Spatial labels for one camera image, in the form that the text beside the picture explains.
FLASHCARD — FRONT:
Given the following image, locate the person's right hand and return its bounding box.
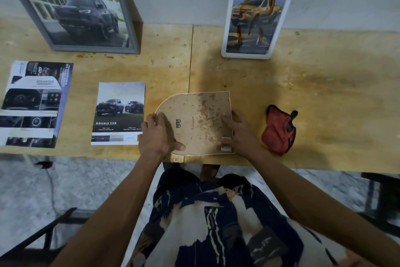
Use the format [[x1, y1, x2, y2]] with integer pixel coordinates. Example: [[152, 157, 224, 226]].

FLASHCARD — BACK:
[[218, 109, 267, 160]]

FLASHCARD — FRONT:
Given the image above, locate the person's left hand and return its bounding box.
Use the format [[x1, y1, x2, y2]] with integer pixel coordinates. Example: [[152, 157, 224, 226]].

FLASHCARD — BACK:
[[138, 112, 186, 164]]

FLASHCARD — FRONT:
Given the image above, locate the brown stained frame backing board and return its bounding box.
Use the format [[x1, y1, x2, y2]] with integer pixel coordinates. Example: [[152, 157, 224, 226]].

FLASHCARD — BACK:
[[155, 91, 235, 155]]

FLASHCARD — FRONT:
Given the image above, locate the person's left forearm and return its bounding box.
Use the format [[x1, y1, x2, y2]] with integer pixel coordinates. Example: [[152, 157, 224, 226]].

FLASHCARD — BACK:
[[51, 154, 165, 267]]

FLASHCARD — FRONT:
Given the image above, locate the person's right forearm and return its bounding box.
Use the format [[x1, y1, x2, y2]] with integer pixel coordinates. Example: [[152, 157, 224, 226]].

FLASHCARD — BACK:
[[248, 149, 400, 267]]

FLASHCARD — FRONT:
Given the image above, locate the red cloth with black trim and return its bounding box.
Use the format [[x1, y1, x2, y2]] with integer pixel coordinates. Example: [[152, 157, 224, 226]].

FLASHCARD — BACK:
[[261, 105, 299, 157]]

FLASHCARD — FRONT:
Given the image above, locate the car brochure with two trucks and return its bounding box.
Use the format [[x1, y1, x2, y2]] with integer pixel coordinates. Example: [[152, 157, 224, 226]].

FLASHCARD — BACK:
[[91, 82, 146, 146]]

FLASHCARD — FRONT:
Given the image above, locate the patterned blue and cream shirt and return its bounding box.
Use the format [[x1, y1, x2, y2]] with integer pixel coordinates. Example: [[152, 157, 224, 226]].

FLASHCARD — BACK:
[[125, 168, 375, 267]]

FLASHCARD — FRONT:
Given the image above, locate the white framed yellow truck picture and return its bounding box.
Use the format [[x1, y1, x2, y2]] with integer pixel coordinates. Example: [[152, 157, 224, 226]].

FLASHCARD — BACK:
[[221, 0, 298, 60]]

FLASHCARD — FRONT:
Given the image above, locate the folded car interior brochure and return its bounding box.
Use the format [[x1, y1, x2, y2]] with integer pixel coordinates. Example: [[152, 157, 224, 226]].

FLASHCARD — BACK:
[[0, 60, 74, 149]]

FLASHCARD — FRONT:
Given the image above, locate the grey framed truck picture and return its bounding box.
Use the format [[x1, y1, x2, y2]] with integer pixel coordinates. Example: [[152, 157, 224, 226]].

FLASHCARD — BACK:
[[1, 0, 141, 55]]

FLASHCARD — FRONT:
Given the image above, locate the black metal stool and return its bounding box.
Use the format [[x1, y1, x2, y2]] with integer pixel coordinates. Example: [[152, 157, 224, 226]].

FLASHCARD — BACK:
[[359, 172, 400, 237]]

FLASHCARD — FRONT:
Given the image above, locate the thin black floor cable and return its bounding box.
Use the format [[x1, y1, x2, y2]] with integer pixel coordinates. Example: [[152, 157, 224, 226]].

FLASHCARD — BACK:
[[34, 155, 60, 216]]

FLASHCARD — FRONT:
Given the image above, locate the black metal chair frame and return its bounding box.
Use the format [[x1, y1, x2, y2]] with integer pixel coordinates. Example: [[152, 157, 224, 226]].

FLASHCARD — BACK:
[[0, 207, 94, 267]]

